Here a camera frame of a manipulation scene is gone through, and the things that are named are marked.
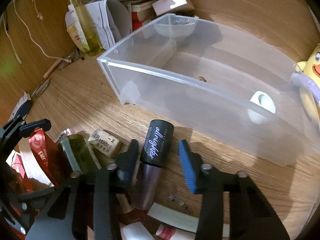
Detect white 4B eraser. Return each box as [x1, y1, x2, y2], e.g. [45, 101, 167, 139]
[88, 129, 122, 158]

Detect red paper envelope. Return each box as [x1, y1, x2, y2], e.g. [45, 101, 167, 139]
[29, 128, 61, 187]

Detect dark green glass bottle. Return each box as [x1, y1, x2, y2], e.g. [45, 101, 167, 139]
[58, 134, 101, 174]

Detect pink squeeze tube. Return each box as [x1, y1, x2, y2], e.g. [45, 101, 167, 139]
[121, 222, 154, 240]

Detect beaded bracelet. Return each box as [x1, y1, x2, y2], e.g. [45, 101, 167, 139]
[56, 128, 75, 140]

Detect pale green tube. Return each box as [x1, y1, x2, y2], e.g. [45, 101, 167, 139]
[146, 202, 230, 238]

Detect black purple mascara tube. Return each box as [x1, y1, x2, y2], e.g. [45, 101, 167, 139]
[134, 119, 174, 210]

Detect red white lip balm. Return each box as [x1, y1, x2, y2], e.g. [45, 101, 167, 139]
[154, 223, 197, 240]

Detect white tape roll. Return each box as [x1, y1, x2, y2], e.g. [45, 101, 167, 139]
[247, 91, 276, 125]

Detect white blue carton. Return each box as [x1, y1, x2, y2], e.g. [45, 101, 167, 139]
[8, 92, 33, 121]

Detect eyeglasses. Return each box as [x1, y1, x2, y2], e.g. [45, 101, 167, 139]
[31, 48, 84, 99]

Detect yellow green spray bottle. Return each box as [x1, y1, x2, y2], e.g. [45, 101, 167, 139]
[68, 0, 102, 56]

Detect beige cosmetic tube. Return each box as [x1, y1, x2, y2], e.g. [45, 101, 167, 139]
[67, 24, 86, 53]

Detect clear plastic storage bin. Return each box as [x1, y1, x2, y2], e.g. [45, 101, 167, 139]
[97, 14, 319, 166]

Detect small brown nut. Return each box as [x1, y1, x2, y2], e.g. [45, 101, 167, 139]
[197, 76, 207, 82]

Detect yellow chick plush toy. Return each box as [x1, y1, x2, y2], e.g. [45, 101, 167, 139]
[291, 44, 320, 125]

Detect white folded paper stack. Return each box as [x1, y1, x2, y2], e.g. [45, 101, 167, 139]
[64, 0, 133, 51]

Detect red box under books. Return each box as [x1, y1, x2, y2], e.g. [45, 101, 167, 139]
[131, 4, 156, 31]

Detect ceramic bowl with trinkets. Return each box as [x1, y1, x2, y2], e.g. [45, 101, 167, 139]
[154, 15, 199, 41]

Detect small white pink box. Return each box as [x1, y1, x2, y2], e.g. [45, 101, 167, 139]
[152, 0, 195, 16]

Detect white cord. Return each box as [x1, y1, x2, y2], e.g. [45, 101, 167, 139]
[0, 0, 73, 65]

